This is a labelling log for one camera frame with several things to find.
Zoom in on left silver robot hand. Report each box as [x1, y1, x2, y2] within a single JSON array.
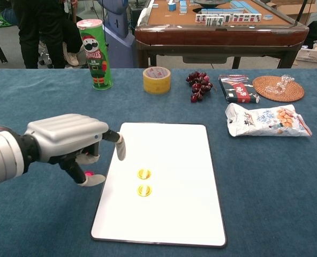
[[24, 113, 127, 187]]

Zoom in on orange button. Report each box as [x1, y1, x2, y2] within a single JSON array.
[[136, 168, 153, 180], [136, 184, 153, 198]]

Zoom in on white rectangular board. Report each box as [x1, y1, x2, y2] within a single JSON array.
[[90, 122, 228, 248]]

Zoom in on blue backed mahjong tile row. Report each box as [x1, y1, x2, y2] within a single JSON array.
[[201, 7, 245, 15]]

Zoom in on seated person with beige shoe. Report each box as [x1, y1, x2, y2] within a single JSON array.
[[55, 0, 85, 66]]

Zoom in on green Pringles can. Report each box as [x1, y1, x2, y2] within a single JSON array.
[[76, 19, 114, 91]]

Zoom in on office chair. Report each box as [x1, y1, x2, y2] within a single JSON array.
[[39, 41, 54, 66]]

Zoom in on yellow tape roll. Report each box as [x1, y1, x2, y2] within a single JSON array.
[[142, 66, 172, 95]]

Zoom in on standing person in black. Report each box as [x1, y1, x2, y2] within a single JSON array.
[[12, 0, 66, 69]]

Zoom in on blue machine base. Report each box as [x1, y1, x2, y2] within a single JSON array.
[[102, 0, 135, 69]]

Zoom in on dark red grape bunch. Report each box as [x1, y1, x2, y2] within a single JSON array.
[[185, 70, 214, 104]]

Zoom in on blue mahjong tile stack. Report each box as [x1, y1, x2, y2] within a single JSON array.
[[167, 0, 188, 14]]

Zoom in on black red snack box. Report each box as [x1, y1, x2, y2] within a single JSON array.
[[218, 74, 261, 104]]

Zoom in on brown mahjong table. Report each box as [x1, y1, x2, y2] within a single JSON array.
[[134, 0, 310, 69]]

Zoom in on mahjong tiles with black bars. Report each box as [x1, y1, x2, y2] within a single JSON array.
[[206, 15, 231, 27]]

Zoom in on black bowl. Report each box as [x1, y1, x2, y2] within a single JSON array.
[[193, 0, 229, 6]]

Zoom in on white snack bag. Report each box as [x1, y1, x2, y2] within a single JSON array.
[[225, 102, 313, 138]]

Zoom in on blue felt tablecloth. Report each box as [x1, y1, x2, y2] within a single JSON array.
[[0, 68, 317, 257]]

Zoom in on round woven rattan coaster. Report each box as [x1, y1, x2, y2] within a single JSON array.
[[252, 75, 305, 103]]

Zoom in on white plastic basket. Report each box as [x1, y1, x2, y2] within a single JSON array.
[[295, 47, 317, 65]]

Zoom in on clear bead bracelet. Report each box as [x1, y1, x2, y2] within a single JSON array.
[[264, 74, 296, 95]]

